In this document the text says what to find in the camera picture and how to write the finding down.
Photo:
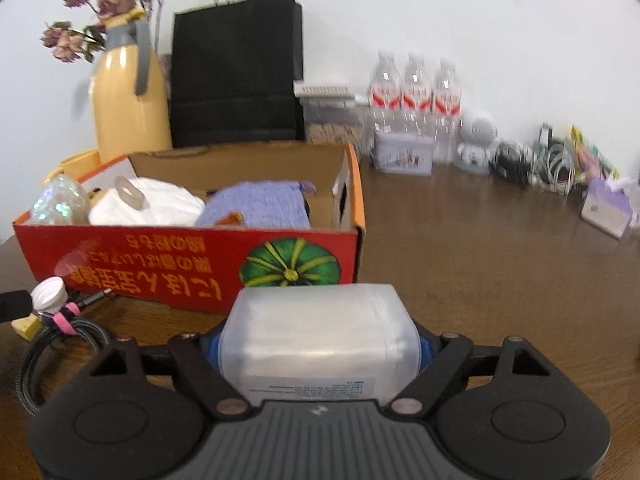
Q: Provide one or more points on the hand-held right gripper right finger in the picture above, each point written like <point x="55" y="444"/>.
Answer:
<point x="427" y="350"/>

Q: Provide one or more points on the dried pink flower bouquet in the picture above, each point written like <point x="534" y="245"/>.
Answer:
<point x="117" y="2"/>

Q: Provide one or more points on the green yellow snack packets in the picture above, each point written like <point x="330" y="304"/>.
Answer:
<point x="592" y="152"/>

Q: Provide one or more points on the yellow mug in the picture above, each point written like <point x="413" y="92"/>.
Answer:
<point x="82" y="160"/>

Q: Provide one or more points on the clear water bottle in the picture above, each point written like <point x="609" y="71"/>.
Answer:
<point x="417" y="92"/>
<point x="386" y="90"/>
<point x="446" y="105"/>

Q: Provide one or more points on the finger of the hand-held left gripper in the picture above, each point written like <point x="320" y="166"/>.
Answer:
<point x="12" y="306"/>

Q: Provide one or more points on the white fringed cloth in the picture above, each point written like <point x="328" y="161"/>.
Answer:
<point x="160" y="207"/>

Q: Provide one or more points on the black paper bag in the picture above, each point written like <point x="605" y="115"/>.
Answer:
<point x="235" y="70"/>

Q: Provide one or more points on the red cardboard box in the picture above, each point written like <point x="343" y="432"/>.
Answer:
<point x="150" y="265"/>

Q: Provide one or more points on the purple tissue box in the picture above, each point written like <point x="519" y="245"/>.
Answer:
<point x="607" y="207"/>

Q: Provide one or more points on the yellow thermos jug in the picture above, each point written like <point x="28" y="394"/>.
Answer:
<point x="127" y="110"/>

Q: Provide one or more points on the white printed tin box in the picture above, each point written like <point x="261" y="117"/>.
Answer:
<point x="402" y="155"/>

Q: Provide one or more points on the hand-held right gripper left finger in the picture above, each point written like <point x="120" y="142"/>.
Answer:
<point x="212" y="355"/>

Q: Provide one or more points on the purple cloth pouch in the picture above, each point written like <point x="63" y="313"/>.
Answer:
<point x="265" y="202"/>

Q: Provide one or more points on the ribbed white bottle cap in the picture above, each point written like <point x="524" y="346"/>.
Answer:
<point x="48" y="296"/>

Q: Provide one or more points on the clear seed container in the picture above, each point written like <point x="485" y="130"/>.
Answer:
<point x="332" y="127"/>

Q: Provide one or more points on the flat white box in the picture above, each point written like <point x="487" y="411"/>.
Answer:
<point x="325" y="90"/>

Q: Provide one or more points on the iridescent plastic bag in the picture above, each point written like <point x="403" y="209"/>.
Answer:
<point x="60" y="202"/>

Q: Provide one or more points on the black charger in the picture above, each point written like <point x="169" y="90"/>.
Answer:
<point x="545" y="135"/>

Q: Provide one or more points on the white robot figurine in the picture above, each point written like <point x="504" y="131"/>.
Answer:
<point x="477" y="132"/>

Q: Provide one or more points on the translucent plastic box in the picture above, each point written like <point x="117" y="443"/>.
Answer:
<point x="320" y="340"/>

